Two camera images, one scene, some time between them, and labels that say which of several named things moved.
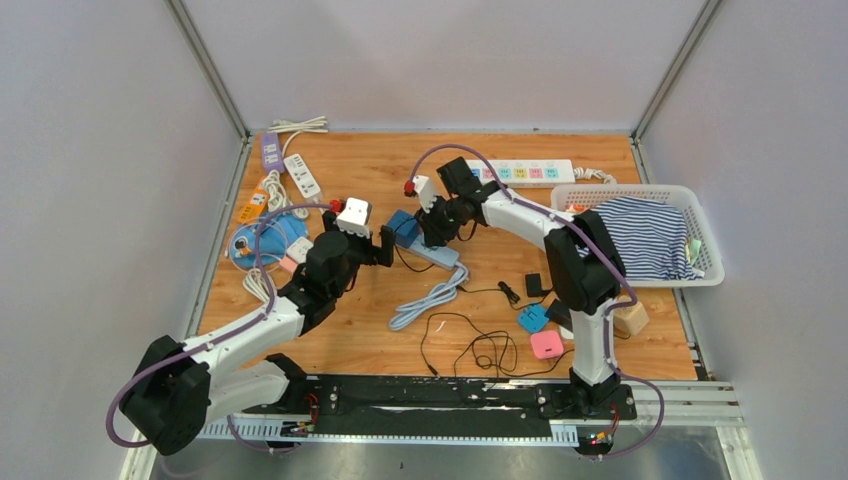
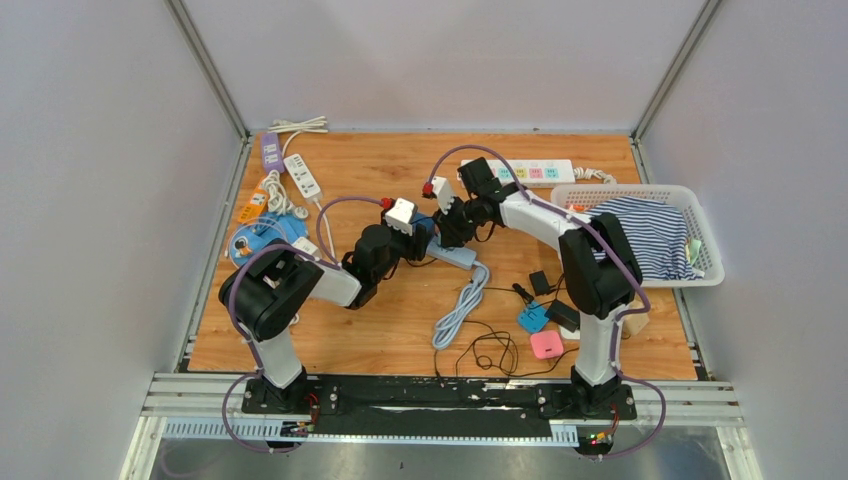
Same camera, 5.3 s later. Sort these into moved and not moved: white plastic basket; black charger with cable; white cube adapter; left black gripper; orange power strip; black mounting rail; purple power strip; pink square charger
Moved: black charger with cable; left black gripper
Not moved: white plastic basket; black mounting rail; orange power strip; purple power strip; pink square charger; white cube adapter
